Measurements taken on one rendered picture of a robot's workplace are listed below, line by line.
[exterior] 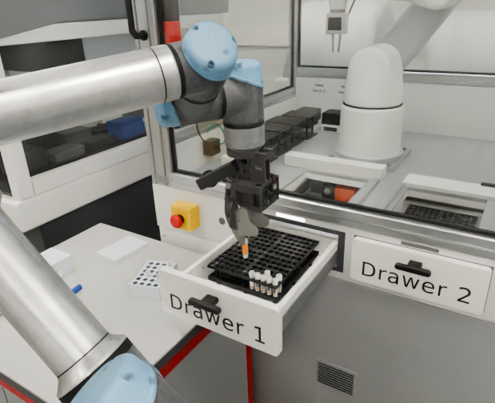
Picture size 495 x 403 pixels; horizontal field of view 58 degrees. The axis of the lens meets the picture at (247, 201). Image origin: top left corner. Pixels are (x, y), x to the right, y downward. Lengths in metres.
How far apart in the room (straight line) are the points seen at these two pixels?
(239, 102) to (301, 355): 0.83
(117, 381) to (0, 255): 0.25
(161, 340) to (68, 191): 0.74
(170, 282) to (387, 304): 0.52
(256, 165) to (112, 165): 0.98
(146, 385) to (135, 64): 0.38
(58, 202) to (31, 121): 1.03
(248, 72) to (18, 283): 0.47
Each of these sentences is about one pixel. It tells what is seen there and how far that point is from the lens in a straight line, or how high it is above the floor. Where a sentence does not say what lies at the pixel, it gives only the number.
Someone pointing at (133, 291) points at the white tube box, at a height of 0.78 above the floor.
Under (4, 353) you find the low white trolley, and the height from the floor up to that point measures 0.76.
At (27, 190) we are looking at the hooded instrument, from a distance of 1.53.
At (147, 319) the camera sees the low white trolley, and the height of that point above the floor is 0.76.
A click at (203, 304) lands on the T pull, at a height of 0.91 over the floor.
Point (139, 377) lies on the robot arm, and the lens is 0.53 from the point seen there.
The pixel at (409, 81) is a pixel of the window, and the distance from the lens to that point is 0.96.
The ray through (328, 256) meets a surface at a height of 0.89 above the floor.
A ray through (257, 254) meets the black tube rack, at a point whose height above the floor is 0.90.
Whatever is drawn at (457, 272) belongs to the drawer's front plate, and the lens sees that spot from 1.04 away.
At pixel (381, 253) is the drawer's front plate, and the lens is 1.06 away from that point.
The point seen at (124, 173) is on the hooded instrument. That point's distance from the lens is 1.77.
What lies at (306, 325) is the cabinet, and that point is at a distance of 1.29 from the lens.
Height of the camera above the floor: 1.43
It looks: 24 degrees down
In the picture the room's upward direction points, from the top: 2 degrees counter-clockwise
